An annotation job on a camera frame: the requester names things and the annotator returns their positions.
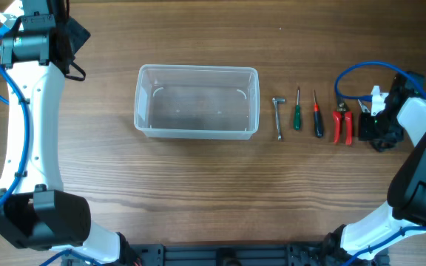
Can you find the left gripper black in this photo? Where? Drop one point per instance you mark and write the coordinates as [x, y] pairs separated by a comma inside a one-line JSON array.
[[79, 33]]

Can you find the clear plastic container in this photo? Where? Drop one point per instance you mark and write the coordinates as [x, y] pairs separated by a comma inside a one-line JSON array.
[[197, 102]]

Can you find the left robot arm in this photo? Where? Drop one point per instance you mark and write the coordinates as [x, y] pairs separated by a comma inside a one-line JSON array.
[[35, 211]]

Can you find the orange black needle-nose pliers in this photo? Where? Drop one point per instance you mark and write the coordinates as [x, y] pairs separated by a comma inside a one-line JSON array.
[[363, 107]]

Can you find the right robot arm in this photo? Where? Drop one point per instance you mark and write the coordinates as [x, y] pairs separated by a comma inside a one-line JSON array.
[[403, 214]]

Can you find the silver L-shaped socket wrench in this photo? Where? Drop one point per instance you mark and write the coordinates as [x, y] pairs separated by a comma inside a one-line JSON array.
[[277, 101]]

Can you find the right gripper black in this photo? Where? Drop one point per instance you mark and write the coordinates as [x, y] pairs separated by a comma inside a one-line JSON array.
[[365, 132]]

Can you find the black red handled screwdriver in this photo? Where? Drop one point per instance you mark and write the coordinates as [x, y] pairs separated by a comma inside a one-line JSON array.
[[318, 123]]

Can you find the red handled pruning shears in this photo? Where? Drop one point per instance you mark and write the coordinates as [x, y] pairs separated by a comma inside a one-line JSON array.
[[343, 116]]

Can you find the green handled screwdriver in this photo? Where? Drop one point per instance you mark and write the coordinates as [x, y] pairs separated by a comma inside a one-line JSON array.
[[297, 112]]

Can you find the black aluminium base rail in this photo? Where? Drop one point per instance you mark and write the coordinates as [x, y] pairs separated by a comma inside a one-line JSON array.
[[292, 254]]

